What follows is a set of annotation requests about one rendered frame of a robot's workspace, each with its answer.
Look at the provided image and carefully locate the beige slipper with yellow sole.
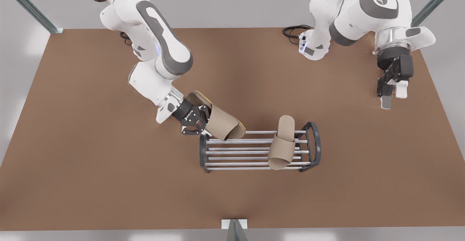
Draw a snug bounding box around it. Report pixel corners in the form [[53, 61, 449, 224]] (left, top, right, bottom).
[[186, 91, 246, 141]]

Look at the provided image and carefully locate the black metal shoe rack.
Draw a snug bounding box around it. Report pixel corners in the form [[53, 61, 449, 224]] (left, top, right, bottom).
[[199, 122, 322, 173]]

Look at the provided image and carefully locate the silver frame post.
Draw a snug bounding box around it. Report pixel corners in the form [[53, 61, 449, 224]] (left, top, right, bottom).
[[411, 0, 465, 27], [0, 0, 64, 34], [222, 219, 249, 241]]

